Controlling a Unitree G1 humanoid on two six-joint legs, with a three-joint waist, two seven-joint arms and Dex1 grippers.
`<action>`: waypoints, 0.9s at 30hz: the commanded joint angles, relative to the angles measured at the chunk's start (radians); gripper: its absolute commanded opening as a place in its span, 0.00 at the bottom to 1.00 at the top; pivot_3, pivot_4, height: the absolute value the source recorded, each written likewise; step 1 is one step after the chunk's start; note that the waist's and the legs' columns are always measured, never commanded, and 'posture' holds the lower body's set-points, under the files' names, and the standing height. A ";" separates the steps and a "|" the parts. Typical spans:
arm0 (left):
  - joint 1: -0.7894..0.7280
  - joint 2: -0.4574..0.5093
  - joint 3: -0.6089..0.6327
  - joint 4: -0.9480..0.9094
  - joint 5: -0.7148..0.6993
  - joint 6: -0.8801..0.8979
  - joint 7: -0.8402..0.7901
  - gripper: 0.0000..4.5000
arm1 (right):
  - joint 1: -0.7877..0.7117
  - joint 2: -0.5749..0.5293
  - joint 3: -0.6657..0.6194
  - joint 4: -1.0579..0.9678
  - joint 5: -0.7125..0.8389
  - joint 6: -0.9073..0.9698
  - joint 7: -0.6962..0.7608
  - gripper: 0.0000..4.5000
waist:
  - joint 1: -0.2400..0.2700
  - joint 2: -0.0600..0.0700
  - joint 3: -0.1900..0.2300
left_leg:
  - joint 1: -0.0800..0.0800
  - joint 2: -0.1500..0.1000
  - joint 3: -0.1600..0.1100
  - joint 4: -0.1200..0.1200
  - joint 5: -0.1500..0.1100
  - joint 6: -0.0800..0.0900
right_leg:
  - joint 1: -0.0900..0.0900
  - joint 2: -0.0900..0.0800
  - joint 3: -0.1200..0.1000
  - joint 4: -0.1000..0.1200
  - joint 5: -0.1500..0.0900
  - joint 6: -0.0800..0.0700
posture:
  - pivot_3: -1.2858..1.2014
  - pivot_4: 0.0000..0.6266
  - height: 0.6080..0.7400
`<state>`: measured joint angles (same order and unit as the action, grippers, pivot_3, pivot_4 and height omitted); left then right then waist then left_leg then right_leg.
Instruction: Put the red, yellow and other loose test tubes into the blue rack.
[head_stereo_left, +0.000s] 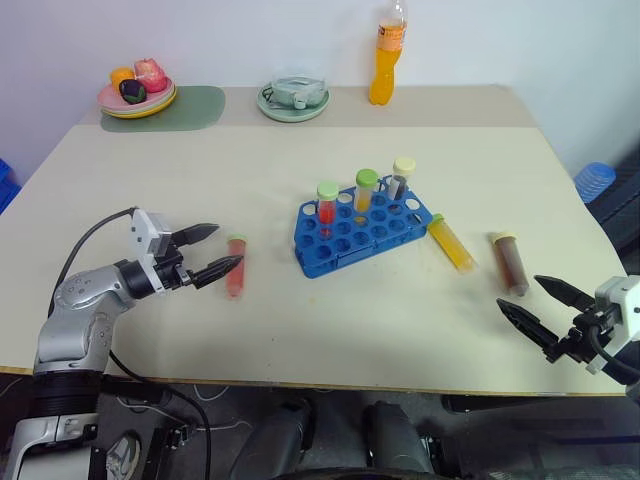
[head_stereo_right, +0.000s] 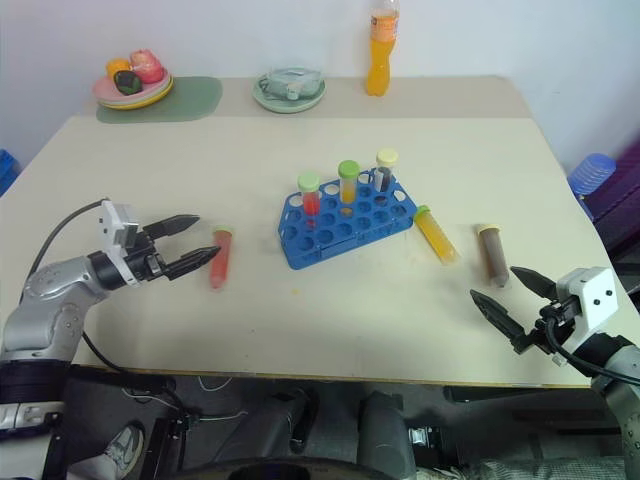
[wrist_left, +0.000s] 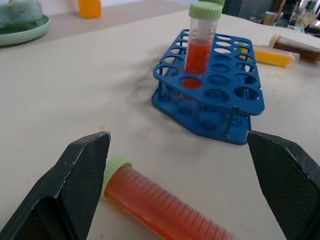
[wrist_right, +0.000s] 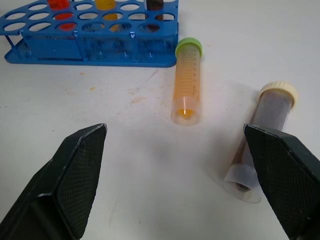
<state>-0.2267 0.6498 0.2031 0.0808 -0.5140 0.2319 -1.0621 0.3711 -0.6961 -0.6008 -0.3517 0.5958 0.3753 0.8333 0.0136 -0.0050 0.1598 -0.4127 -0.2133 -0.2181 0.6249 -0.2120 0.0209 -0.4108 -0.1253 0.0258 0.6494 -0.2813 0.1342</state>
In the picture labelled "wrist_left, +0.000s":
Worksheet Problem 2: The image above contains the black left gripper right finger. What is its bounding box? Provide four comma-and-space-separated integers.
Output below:
246, 129, 320, 240

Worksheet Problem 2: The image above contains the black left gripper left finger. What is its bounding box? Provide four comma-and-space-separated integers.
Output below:
0, 130, 112, 240

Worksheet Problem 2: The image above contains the red liquid tube green cap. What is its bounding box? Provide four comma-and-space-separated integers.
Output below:
101, 155, 241, 240
184, 1, 223, 75

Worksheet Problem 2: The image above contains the blue test tube rack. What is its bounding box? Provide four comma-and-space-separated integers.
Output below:
150, 28, 266, 146

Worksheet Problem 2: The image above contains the yellow liquid tube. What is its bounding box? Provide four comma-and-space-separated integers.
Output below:
252, 44, 301, 68

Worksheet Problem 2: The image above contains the brown liquid tube cream cap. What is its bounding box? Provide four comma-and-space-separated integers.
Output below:
268, 34, 320, 64

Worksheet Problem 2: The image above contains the light green plate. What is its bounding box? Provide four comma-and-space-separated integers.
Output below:
0, 14, 51, 47

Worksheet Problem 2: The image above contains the clear plastic cup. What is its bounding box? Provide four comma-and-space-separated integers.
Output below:
264, 11, 279, 26

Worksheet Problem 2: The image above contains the orange plastic bottle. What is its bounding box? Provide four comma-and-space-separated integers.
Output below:
77, 0, 102, 19

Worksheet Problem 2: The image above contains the teal crumpled cloth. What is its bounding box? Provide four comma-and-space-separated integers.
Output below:
0, 0, 44, 28

